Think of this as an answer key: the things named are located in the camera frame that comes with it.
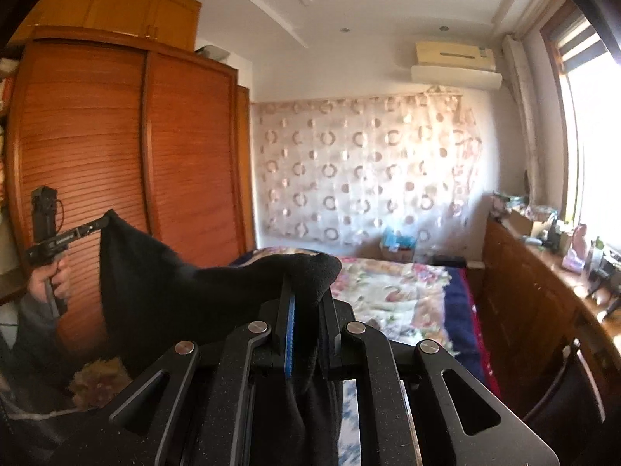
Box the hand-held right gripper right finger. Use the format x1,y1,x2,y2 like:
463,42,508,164
320,298,560,466

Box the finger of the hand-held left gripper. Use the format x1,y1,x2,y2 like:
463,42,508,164
72,216,113,242

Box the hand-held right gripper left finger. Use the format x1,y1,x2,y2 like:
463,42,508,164
49,276,297,466

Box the black fleece garment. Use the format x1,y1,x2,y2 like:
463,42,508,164
98,209,343,466

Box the person's left forearm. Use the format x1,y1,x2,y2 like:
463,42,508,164
0,296,64,399

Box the person's left hand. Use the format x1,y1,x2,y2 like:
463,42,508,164
28,256,72,304

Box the blue and white floral bedsheet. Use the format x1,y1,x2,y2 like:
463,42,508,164
340,381,362,466

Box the bed with floral quilt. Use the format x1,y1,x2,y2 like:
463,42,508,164
230,247,500,399

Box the blue tissue pack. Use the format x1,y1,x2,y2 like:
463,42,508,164
381,228,417,263

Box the brown wooden wardrobe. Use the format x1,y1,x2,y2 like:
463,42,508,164
5,26,255,350

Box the brown fluffy cloth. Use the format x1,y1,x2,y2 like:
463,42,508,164
68,356,133,411

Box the long wooden sideboard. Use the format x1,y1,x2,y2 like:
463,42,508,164
478,214,621,413

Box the wooden overhead cabinet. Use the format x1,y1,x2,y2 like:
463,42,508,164
10,0,202,52

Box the open cardboard box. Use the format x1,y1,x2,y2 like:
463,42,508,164
508,209,555,240

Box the dark chair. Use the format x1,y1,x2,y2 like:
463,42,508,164
521,339,607,440

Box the pink figurine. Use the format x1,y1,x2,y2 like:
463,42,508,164
562,223,589,273

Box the white patterned window curtain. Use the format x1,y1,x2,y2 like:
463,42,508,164
502,34,546,205

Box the bright window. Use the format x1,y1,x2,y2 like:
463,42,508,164
541,0,621,243

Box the sheer circle-patterned wall curtain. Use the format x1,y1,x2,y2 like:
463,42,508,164
252,90,481,253

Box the white wall air conditioner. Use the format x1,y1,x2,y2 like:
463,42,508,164
411,40,503,90

